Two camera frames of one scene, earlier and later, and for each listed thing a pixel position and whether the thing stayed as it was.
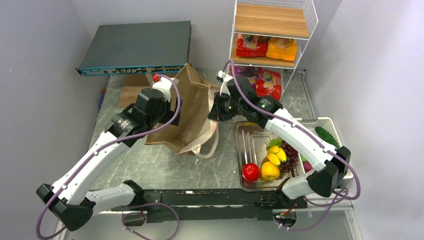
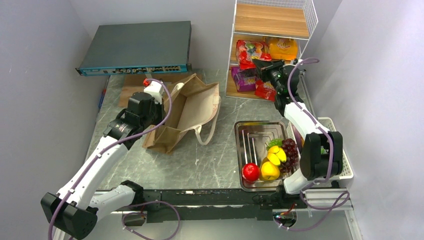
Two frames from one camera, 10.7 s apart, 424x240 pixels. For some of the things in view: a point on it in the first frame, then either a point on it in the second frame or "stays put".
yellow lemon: (269, 171) stays put
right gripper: (216, 113) -> (267, 66)
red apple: (251, 172) stays put
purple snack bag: (250, 72) stays put
